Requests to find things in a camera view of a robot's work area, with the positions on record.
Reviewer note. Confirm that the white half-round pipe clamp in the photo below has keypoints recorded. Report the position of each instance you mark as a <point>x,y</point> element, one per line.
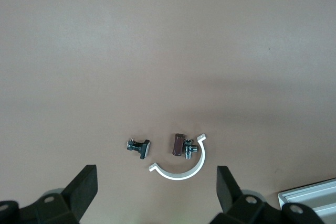
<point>183,175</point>

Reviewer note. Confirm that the black square push button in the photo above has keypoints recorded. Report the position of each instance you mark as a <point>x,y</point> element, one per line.
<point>143,149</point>

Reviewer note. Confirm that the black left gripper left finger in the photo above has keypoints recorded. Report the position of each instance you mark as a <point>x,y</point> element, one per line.
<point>82,190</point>

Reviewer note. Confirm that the white drawer cabinet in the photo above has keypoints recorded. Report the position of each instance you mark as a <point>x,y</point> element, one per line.
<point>315,197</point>

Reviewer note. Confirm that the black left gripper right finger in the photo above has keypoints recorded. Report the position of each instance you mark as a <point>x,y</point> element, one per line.
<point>227,190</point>

